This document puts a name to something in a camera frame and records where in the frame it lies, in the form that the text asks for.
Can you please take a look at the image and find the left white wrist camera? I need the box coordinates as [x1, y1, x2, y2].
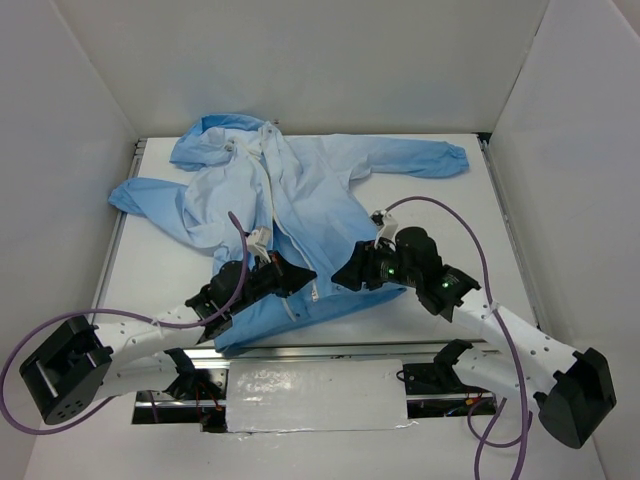
[246, 226, 272, 262]

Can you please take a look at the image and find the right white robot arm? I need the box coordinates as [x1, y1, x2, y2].
[332, 227, 617, 449]

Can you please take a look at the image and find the white foam block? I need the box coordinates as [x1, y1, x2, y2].
[226, 359, 409, 433]

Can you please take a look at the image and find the light blue hooded jacket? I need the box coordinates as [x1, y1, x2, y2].
[109, 114, 469, 352]

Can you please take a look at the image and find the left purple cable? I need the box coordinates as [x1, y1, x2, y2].
[0, 210, 251, 437]

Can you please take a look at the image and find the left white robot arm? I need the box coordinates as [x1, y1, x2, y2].
[19, 251, 316, 425]

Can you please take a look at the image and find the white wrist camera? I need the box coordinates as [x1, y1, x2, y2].
[246, 226, 272, 262]
[370, 209, 398, 245]

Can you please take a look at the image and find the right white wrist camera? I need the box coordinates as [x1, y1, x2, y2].
[370, 209, 398, 245]

